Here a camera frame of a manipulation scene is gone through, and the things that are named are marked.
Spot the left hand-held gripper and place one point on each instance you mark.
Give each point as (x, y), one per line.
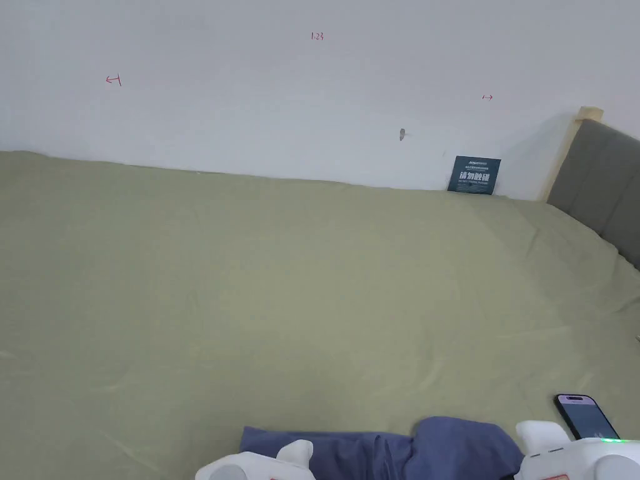
(260, 465)

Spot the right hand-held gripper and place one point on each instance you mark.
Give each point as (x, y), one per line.
(580, 455)

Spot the dark sign card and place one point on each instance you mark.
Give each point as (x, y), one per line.
(474, 175)

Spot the grey padded headboard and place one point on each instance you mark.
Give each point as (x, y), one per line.
(600, 180)

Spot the bed with pale green sheet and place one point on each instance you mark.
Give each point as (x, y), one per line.
(280, 280)

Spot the black smartphone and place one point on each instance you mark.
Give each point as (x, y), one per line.
(587, 417)

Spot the dark blue shirt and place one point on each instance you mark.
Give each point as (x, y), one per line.
(450, 447)

